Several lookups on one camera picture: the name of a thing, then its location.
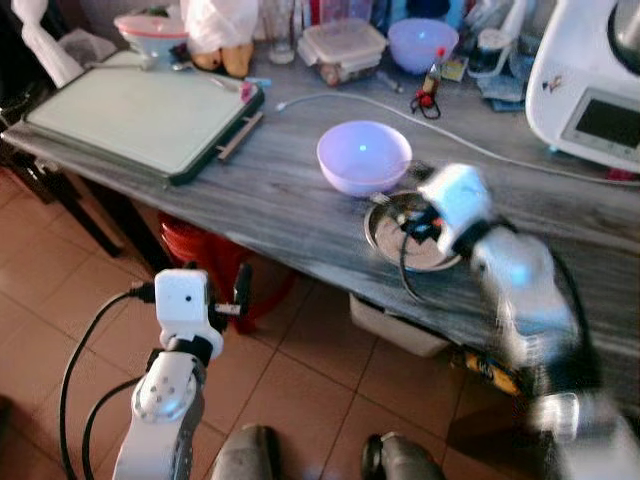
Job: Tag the red plastic stool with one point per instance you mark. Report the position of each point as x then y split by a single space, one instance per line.
215 260

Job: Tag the small lilac plastic bowl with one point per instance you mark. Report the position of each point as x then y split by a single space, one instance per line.
422 45

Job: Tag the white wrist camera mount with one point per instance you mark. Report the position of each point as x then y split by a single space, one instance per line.
455 200
180 300

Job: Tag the clear lidded food container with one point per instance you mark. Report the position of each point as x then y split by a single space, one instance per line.
342 48

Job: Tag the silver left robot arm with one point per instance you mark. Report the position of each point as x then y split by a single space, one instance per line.
165 395

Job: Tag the grey left robot foot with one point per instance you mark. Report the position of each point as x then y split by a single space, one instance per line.
248 455

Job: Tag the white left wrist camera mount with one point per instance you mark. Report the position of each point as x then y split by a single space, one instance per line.
180 300

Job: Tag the white bowl with pink rim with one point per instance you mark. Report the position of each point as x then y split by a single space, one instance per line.
150 32

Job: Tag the green rimmed cutting board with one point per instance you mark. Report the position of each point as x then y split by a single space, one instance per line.
140 115

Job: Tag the grey robot foot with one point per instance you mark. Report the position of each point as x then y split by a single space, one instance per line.
248 455
405 460

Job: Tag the large lilac plastic bowl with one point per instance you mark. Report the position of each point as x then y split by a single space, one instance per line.
362 155

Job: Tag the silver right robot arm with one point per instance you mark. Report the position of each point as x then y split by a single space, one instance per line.
525 300

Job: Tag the round steel plate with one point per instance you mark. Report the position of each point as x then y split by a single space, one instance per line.
388 240

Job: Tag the white kitchen machine with display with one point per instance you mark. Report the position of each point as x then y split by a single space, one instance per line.
575 80

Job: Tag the white box under table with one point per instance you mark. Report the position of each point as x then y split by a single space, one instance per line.
395 325

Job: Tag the white plastic bag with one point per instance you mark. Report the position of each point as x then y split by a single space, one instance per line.
220 22

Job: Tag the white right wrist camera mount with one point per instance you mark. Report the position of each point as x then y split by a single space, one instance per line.
455 200

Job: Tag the crumpled white bag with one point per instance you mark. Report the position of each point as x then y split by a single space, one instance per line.
45 40

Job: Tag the small black red gadget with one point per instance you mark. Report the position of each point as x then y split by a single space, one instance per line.
429 90

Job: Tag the grey right robot foot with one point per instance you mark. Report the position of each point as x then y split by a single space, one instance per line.
405 460

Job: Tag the clear drinking glass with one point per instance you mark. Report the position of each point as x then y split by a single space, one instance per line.
283 35

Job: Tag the brown bread rolls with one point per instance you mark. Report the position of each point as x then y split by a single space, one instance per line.
232 58

